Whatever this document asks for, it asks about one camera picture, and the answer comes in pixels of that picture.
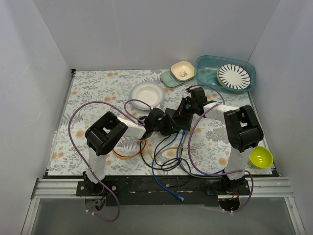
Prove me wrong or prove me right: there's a black network switch box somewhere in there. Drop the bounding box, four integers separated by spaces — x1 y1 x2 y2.
165 108 194 131

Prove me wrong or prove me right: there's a yellow network cable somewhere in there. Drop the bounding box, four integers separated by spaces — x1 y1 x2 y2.
112 138 196 160

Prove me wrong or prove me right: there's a red network cable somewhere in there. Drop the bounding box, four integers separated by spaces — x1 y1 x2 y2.
112 139 147 159

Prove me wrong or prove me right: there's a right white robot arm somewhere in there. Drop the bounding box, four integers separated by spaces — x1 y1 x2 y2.
172 85 264 195

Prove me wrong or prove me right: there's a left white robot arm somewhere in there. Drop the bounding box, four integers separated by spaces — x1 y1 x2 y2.
84 108 179 196

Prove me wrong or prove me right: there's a floral table mat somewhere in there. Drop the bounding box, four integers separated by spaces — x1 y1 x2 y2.
47 69 273 176

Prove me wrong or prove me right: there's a white round bowl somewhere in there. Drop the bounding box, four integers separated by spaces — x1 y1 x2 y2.
129 82 165 110

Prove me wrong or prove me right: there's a cream square panda bowl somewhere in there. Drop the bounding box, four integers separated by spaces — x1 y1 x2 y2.
170 61 195 82

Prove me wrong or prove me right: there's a teal plastic basin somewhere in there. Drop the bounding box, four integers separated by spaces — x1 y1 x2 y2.
195 55 257 94

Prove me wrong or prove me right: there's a green divided tray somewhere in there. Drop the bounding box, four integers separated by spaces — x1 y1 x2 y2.
160 70 185 88

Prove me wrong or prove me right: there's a blue striped white plate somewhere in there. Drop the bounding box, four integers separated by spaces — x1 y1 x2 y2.
217 64 251 90

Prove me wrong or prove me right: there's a lime green bowl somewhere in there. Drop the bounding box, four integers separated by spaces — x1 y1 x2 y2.
249 146 274 169

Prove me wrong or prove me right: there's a black power cable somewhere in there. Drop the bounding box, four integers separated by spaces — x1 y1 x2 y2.
139 132 193 188

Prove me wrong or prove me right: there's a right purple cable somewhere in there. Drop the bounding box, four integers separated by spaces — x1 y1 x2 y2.
187 84 254 213

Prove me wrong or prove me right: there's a blue network cable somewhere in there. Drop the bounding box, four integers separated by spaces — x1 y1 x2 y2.
151 129 227 201

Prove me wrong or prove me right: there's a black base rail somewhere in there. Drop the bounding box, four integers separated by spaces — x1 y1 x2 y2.
76 175 250 207

